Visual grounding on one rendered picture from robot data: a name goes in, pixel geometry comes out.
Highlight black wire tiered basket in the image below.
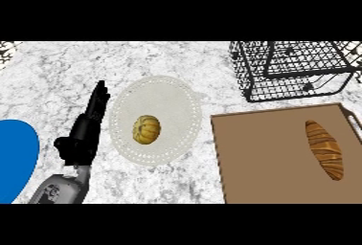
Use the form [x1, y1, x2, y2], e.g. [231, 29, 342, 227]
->
[227, 41, 362, 103]

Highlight white round placemat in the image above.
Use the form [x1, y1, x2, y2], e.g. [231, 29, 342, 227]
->
[107, 75, 203, 167]

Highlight brown wooden tray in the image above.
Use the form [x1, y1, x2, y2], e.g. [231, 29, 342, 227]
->
[209, 102, 362, 205]

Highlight black wire object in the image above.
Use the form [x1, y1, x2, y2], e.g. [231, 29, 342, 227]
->
[0, 41, 22, 72]

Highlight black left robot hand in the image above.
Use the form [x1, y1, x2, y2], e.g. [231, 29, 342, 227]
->
[51, 79, 112, 167]

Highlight blue round plate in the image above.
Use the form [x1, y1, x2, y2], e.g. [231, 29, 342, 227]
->
[0, 119, 41, 205]

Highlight yellow round bun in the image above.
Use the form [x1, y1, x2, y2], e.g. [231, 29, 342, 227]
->
[131, 114, 162, 145]

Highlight brown croissant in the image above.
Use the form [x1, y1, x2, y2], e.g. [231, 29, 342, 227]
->
[304, 120, 345, 182]

